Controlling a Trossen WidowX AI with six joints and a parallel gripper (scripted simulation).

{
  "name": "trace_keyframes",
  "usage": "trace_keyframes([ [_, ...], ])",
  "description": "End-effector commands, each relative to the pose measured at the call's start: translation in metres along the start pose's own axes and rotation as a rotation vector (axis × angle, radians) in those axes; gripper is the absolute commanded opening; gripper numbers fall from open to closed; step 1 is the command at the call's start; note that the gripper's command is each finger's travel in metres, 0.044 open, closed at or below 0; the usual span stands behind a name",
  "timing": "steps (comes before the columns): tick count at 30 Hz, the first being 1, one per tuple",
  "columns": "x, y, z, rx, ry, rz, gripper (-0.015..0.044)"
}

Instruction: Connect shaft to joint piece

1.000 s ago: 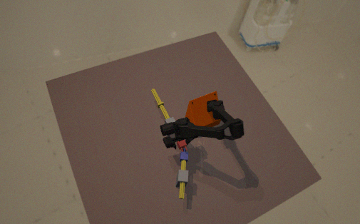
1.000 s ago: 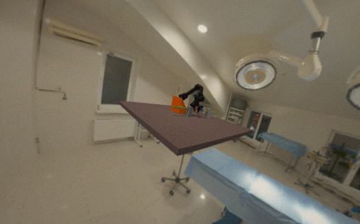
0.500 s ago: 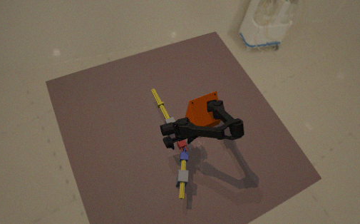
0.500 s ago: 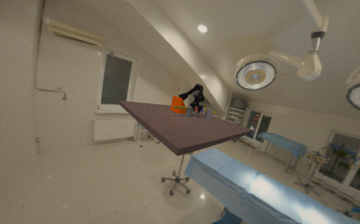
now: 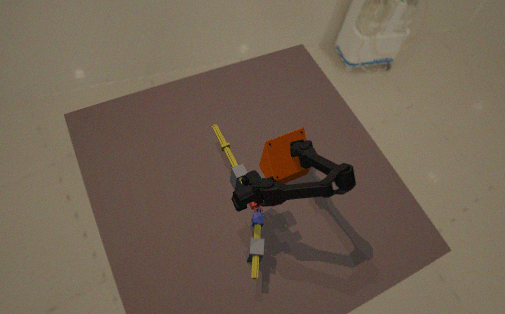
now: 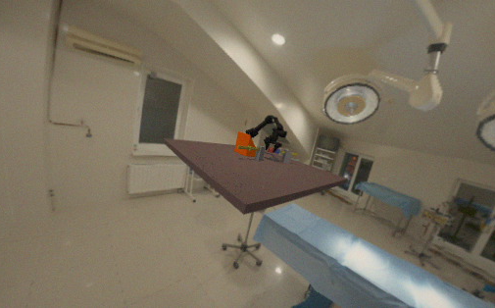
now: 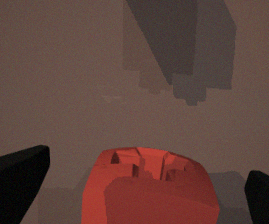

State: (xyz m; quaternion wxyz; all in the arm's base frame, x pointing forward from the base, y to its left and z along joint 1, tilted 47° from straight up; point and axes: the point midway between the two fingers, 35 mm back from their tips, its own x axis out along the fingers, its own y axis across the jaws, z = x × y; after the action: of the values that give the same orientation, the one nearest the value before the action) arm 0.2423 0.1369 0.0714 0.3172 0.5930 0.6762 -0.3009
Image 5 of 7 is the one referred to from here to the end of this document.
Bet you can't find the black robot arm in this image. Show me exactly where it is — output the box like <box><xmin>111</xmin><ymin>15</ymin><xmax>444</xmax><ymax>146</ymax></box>
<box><xmin>233</xmin><ymin>139</ymin><xmax>356</xmax><ymax>207</ymax></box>

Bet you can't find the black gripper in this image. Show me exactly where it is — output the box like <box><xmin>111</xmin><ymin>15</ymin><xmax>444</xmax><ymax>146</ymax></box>
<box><xmin>231</xmin><ymin>196</ymin><xmax>248</xmax><ymax>212</ymax></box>

